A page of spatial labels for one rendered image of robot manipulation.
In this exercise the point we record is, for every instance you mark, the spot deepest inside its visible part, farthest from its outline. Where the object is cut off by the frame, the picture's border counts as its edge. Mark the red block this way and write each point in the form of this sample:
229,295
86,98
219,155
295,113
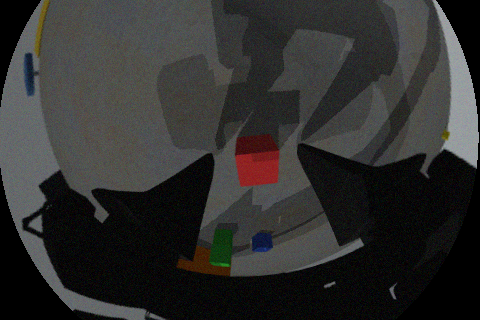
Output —
257,160

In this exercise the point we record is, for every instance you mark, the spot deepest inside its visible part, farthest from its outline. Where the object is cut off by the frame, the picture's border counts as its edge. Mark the blue block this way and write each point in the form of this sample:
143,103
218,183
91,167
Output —
262,242

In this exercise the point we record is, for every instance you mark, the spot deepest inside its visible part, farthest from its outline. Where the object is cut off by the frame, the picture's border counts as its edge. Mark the green block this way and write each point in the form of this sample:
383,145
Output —
223,237
221,255

